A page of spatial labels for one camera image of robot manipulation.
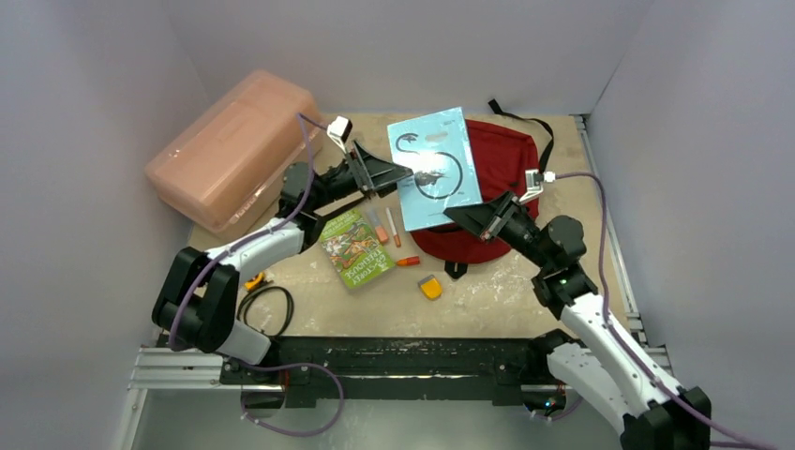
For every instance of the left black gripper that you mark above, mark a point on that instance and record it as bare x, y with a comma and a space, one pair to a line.
369, 173

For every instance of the red orange marker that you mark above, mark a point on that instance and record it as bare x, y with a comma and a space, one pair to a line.
409, 261

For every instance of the yellow tape measure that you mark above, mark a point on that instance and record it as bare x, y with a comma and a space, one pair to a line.
255, 282

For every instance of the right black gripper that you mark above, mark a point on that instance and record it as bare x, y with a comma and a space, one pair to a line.
494, 216

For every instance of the aluminium frame rail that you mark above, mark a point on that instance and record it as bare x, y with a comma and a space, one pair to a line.
163, 368

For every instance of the white marker pen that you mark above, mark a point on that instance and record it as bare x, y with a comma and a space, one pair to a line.
393, 227

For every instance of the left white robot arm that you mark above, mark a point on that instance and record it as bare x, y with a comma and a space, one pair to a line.
198, 301

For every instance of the green picture book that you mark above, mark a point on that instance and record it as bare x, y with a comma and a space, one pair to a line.
354, 249

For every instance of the red backpack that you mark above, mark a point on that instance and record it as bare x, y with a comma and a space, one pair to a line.
501, 156

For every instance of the light blue notebook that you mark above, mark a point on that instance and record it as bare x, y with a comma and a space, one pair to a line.
437, 148

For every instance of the yellow grey eraser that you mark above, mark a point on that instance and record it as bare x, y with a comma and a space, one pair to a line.
430, 287

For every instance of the pink translucent storage box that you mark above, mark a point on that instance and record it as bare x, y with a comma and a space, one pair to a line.
226, 168

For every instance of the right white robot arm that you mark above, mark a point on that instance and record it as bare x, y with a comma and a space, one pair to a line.
647, 407

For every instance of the orange grey highlighter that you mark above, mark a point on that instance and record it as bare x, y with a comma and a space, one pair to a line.
381, 233

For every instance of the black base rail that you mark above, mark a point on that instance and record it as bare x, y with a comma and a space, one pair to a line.
502, 371

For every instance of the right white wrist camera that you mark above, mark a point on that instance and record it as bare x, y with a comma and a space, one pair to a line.
535, 181

